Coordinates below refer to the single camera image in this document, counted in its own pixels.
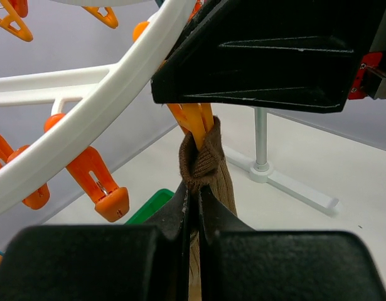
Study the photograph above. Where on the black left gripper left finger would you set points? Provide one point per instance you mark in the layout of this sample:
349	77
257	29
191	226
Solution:
147	261

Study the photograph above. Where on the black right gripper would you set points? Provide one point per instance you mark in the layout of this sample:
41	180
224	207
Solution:
370	80

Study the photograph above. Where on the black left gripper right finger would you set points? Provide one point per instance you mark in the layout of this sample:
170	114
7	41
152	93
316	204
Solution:
240	263

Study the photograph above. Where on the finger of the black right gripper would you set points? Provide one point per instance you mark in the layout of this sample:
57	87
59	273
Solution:
289	55

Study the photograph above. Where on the white round clip hanger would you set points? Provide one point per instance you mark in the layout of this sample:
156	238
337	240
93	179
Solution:
101	94

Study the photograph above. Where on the green plastic tray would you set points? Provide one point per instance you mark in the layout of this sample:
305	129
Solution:
151	206

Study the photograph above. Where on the orange clothes peg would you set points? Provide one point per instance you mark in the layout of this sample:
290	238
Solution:
92	175
195	118

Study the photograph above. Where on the white metal clothes rack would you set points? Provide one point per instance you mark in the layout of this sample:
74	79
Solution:
260	170

